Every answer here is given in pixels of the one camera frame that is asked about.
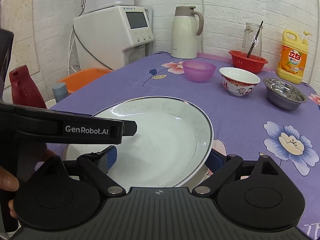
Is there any grey blue cup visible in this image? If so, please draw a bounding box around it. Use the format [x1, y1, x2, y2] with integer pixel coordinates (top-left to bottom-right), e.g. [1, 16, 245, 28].
[52, 82, 69, 103]

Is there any pink translucent plastic bowl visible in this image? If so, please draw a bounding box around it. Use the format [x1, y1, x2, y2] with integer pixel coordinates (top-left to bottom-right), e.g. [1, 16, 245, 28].
[182, 60, 216, 83]

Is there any person's left hand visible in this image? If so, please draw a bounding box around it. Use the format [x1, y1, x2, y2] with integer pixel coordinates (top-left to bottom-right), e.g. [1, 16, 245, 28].
[0, 148, 57, 219]

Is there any white thermos jug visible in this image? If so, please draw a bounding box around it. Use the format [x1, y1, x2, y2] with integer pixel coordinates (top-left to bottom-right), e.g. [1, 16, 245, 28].
[171, 6, 204, 59]

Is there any orange plastic basin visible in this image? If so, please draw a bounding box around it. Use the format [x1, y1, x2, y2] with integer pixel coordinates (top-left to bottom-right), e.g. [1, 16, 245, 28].
[59, 68, 112, 94]

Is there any clear glass pitcher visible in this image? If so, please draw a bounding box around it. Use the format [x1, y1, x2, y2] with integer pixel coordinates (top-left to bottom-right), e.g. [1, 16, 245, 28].
[241, 22, 263, 57]

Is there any black stirring stick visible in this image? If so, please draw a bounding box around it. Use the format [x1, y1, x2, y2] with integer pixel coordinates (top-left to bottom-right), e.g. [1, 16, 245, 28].
[247, 21, 263, 58]

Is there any red thermos bottle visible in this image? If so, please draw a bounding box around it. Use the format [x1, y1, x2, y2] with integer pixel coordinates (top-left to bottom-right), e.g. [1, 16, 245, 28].
[9, 65, 47, 109]

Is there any white red patterned ceramic bowl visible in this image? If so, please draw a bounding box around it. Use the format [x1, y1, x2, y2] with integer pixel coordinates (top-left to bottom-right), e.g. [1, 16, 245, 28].
[219, 67, 261, 96]

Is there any white water dispenser machine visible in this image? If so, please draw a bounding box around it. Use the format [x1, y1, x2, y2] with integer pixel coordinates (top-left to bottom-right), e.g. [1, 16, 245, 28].
[73, 6, 155, 70]

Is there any yellow dish soap bottle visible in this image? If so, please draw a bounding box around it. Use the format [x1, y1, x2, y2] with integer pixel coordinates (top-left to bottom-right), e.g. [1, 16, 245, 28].
[276, 29, 312, 85]

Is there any stainless steel bowl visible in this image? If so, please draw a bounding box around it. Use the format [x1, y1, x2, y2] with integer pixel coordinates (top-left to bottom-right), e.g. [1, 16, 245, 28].
[263, 77, 307, 111]

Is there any red plastic basket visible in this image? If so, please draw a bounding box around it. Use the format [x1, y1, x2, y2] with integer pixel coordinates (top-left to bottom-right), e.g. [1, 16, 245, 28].
[229, 50, 268, 74]

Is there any white plate dark rim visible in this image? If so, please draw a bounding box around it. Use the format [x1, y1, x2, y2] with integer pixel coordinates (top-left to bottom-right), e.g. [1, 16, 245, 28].
[62, 95, 214, 189]

